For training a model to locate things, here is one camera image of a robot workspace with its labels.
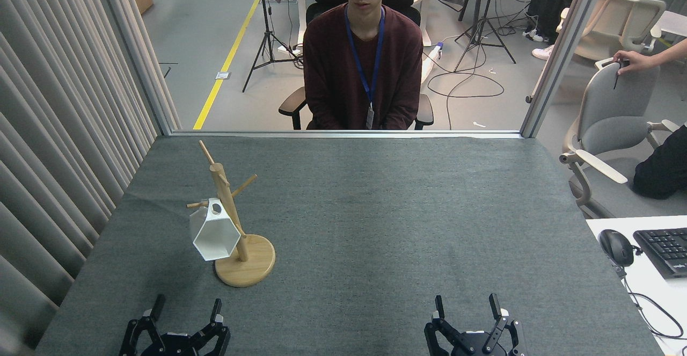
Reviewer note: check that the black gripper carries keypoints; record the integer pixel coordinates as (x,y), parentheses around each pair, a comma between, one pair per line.
(172,347)
(476,345)

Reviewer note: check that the white hexagonal cup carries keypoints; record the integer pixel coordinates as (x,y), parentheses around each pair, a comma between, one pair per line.
(214,238)

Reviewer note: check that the person's forearm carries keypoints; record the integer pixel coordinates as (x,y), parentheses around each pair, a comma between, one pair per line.
(673,54)

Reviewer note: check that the wooden cup rack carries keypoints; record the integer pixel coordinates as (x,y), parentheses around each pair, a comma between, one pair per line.
(252,270)

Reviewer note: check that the person's hand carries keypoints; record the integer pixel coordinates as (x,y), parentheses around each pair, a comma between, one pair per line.
(638,62)

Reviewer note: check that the grey table cloth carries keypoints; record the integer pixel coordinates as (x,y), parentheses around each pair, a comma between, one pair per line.
(375,211)

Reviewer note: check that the black computer mouse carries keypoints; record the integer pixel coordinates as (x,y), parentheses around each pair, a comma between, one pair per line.
(616,246)

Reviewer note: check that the white side desk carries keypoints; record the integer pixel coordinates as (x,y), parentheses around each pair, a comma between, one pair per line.
(655,302)

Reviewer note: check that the black keyboard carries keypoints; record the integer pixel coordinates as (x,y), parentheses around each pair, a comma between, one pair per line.
(665,248)

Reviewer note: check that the beige pleated curtain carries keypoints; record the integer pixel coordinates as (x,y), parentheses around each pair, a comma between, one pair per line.
(53,130)

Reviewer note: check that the black office chair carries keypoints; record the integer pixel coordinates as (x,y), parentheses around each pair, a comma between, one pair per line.
(292,106)

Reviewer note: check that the metal floor socket plate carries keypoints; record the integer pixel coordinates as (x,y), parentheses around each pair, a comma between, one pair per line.
(223,75)

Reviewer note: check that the person's leg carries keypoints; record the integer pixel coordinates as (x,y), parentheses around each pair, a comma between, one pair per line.
(663,171)

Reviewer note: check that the yellow floor tape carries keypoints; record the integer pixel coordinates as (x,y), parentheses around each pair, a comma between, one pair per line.
(225,66)

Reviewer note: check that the white power strip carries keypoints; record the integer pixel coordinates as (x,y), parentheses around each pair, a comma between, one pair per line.
(436,51)

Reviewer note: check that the grey office chair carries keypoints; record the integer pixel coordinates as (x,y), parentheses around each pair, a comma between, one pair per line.
(617,93)

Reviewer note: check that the seated person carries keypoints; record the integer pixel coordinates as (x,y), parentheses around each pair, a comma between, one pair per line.
(338,71)

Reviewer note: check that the black tripod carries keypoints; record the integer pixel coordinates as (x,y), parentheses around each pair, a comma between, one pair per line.
(484,23)
(267,28)

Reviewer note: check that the beige office chair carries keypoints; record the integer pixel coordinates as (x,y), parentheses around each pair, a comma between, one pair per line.
(612,28)

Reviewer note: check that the silver frame rail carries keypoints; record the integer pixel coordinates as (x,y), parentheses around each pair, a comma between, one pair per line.
(349,133)

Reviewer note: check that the silver frame post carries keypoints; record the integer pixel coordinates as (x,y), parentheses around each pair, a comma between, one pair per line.
(142,60)
(558,50)

